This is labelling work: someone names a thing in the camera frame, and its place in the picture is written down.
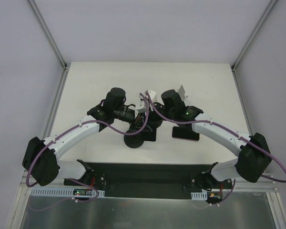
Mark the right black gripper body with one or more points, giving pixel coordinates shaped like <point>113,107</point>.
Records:
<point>156,112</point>

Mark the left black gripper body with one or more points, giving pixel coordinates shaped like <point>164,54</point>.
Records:
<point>138,121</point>

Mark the black smartphone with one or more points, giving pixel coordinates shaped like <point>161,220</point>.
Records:
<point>149,132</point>

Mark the black round-base phone stand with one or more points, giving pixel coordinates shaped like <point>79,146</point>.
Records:
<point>133,141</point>

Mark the silver folding phone stand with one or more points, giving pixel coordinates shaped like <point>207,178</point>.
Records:
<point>182,94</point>

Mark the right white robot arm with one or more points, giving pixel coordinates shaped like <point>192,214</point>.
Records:
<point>249,164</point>

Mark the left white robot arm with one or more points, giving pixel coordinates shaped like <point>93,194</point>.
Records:
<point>42,159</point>

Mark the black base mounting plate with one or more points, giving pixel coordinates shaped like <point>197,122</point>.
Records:
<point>161,181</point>

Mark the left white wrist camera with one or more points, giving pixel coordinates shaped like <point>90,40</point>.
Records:
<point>140,106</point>

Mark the left white cable duct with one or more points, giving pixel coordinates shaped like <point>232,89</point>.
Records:
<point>66,192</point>

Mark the white cable duct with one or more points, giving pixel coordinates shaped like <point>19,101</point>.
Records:
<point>66,192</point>
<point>199,196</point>

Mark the right white cable duct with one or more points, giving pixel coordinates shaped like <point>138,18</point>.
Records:
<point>199,196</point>

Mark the left aluminium frame post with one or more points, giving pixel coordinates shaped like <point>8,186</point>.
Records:
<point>47,33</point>

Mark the aluminium frame post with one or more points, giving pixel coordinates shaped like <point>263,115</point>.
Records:
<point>254,33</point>
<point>47,33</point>

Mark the right aluminium frame post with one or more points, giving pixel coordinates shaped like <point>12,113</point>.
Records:
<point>254,33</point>

